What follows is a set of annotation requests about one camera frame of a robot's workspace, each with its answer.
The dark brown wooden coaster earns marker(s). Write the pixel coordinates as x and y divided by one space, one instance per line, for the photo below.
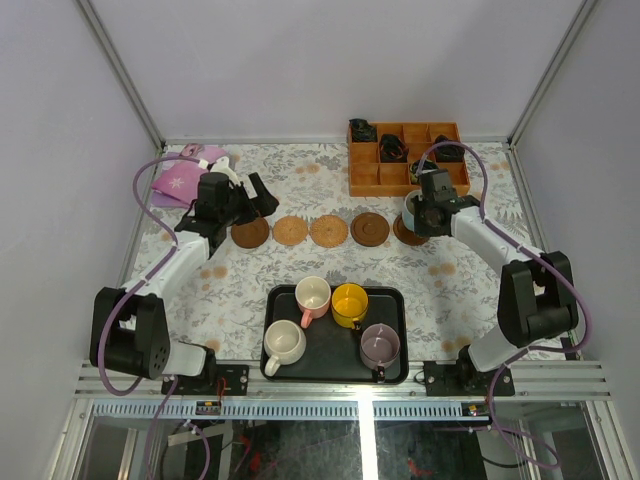
369 229

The cream white ceramic cup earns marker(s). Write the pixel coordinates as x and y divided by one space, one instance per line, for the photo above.
284 343

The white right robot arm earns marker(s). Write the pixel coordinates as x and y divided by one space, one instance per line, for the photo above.
534 303

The woven rattan coaster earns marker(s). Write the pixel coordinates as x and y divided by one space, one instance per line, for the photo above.
290 230
329 231

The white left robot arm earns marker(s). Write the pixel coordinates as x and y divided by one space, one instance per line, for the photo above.
130 332

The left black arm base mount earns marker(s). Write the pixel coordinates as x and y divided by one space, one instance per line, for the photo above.
222 381

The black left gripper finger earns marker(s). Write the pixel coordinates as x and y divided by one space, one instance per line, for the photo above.
264 202
240 198

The light blue ceramic cup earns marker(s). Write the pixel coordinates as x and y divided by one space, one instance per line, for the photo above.
408 211

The purple ceramic cup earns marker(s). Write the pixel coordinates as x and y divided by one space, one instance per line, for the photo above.
379 349

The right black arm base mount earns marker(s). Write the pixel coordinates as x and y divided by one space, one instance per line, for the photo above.
460 377

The rolled dark sock right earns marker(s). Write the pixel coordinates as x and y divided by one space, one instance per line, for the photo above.
449 154

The aluminium front rail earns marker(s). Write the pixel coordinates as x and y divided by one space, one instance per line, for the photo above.
545 380

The orange wooden divider box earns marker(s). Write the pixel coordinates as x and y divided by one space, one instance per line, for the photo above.
369 177

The rolled dark sock top-left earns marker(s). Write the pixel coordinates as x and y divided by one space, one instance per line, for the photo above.
362 131

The blue slotted cable duct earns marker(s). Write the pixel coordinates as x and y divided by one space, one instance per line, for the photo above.
290 410

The pink ceramic cup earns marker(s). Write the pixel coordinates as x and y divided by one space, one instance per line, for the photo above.
313 295

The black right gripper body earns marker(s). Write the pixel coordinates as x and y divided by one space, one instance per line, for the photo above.
422 217

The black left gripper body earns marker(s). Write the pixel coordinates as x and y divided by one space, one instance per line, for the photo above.
248 198

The black plastic tray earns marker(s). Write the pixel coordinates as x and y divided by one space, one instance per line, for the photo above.
332 352

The rolled dark sock with orange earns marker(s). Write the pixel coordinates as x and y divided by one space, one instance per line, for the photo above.
392 149

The yellow ceramic cup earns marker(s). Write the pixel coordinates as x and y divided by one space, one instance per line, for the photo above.
349 305

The pink folded cloth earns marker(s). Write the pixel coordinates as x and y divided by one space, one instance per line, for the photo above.
177 184

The rolled dark green sock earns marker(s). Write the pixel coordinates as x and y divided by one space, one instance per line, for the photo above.
416 169

